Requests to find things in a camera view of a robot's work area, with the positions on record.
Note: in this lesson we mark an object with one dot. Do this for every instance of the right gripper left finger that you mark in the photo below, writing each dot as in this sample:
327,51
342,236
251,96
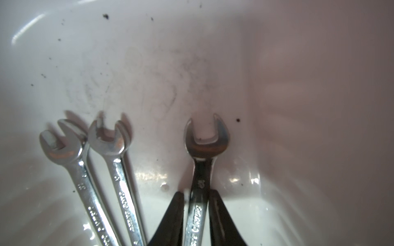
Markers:
170,229

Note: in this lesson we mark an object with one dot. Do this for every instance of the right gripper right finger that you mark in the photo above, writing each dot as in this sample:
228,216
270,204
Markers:
223,231

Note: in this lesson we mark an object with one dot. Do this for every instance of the medium silver combination wrench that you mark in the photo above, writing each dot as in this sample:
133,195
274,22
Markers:
204,153

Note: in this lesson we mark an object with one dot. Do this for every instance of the white plastic storage box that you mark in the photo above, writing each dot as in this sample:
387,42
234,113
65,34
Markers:
305,88

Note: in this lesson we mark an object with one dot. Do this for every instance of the silver open end wrench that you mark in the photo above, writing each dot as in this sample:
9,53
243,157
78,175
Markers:
113,151
72,155

